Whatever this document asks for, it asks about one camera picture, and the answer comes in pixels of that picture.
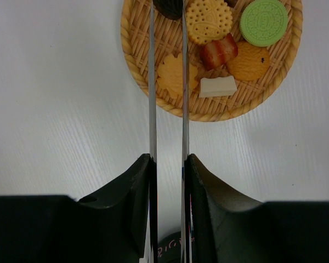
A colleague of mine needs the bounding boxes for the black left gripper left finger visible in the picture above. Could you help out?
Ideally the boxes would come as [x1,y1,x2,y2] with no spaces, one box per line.
[0,154,152,262]

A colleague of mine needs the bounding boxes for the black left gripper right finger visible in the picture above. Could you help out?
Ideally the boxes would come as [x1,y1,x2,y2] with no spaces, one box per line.
[185,155,329,262]

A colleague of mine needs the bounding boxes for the stainless steel tongs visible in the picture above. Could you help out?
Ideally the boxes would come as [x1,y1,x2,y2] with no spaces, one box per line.
[148,1,192,262]

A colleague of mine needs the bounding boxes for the black round cookie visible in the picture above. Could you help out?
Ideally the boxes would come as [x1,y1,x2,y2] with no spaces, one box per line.
[153,0,183,20]

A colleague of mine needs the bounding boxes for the round steel lunch box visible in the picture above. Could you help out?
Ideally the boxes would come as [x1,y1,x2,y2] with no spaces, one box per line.
[157,232,181,263]

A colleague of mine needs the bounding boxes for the white chocolate block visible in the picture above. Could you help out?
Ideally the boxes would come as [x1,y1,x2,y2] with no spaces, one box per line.
[199,76,237,98]

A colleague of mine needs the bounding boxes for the yellow maple leaf cookie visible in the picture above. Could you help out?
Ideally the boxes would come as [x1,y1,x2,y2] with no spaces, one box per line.
[157,53,183,99]

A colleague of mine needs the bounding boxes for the orange round cookie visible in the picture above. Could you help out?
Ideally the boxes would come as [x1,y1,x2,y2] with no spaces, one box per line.
[226,41,270,81]

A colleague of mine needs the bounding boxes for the red striped bacon piece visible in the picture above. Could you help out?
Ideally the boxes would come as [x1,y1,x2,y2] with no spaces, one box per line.
[200,33,238,71]

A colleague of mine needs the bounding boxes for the woven bamboo tray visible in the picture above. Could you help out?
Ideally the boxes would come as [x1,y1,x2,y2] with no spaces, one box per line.
[121,1,303,122]

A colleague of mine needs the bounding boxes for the green sandwich cookie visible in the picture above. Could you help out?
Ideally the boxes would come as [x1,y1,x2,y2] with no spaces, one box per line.
[240,0,288,47]

